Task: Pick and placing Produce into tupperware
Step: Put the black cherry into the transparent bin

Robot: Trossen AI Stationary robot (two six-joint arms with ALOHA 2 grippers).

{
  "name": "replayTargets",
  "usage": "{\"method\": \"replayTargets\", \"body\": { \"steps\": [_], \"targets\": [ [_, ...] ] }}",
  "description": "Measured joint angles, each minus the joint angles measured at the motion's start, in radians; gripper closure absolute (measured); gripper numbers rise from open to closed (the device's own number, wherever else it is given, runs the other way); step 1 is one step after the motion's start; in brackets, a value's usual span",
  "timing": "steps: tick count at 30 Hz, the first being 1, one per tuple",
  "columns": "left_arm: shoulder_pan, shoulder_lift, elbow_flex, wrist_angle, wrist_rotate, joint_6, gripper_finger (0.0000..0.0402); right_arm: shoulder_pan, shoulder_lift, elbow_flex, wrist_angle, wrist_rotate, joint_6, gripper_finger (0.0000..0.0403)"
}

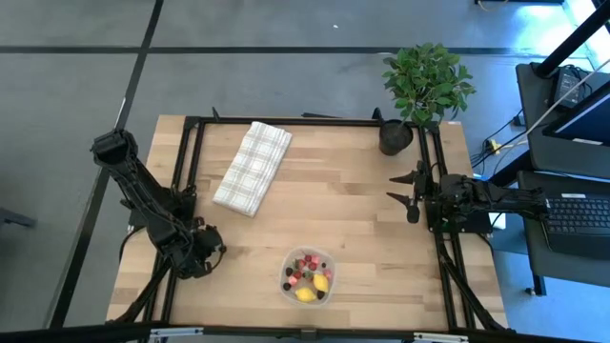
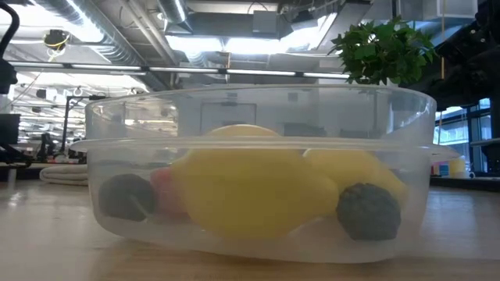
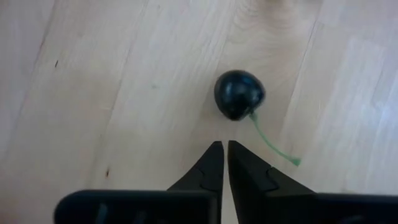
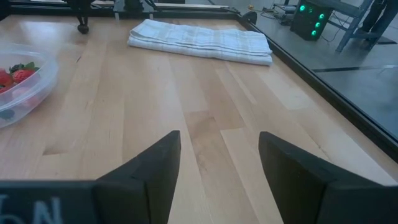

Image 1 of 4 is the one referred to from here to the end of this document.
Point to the black keyboard shelf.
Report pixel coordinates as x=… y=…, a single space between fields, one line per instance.
x=529 y=248

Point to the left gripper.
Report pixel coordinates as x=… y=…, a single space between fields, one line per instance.
x=200 y=248

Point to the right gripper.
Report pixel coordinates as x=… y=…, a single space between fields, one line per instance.
x=443 y=193

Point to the silver metal bracket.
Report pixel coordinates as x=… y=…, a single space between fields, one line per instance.
x=176 y=333
x=441 y=337

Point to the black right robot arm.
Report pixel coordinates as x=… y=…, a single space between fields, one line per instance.
x=514 y=200

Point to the yellow plastic lemon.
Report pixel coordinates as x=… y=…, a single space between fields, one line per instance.
x=305 y=295
x=320 y=282

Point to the clear plastic tupperware container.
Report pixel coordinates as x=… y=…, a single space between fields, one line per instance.
x=330 y=293

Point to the black desk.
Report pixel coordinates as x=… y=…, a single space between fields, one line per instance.
x=534 y=95

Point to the black computer monitor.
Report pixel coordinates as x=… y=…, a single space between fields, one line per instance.
x=591 y=119

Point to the white paper sheet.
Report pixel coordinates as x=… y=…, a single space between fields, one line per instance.
x=498 y=221

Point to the green plant in black pot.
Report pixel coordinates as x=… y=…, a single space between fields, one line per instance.
x=424 y=81

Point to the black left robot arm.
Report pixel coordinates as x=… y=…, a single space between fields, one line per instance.
x=138 y=190

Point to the white beige plaid towel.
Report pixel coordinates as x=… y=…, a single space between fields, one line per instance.
x=252 y=167

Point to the grey chair leg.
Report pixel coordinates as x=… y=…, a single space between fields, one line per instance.
x=14 y=219

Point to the yellow power plug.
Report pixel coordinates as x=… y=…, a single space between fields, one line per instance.
x=494 y=145

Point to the black computer keyboard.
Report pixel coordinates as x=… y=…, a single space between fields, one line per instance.
x=581 y=228

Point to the black power adapter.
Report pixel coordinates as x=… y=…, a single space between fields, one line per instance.
x=567 y=86

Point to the blue plastic piece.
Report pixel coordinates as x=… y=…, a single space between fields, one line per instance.
x=481 y=176

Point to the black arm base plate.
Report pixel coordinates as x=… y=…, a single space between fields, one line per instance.
x=136 y=220
x=467 y=228

